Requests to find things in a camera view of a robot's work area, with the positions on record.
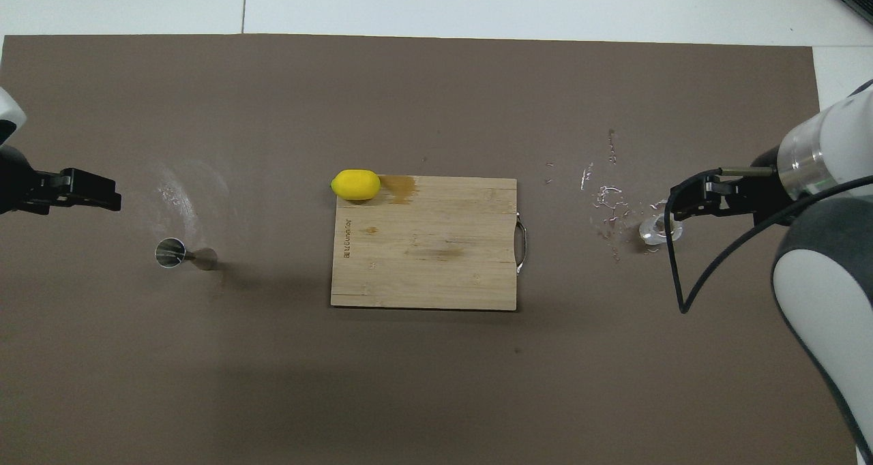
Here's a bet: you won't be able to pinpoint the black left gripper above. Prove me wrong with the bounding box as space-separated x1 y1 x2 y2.
0 145 122 215

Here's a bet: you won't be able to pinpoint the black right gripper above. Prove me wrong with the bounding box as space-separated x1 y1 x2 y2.
670 148 795 224

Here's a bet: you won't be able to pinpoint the small clear glass cup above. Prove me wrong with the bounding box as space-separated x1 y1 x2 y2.
639 214 684 245

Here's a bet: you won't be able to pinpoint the steel double jigger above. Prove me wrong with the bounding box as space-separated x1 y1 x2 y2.
155 237 219 271

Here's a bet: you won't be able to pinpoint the brown table mat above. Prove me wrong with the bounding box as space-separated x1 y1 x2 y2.
0 34 859 465

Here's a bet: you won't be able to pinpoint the yellow lemon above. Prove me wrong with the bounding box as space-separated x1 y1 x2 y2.
331 169 381 201

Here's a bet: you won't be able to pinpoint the bamboo cutting board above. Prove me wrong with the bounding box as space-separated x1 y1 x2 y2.
331 176 528 312

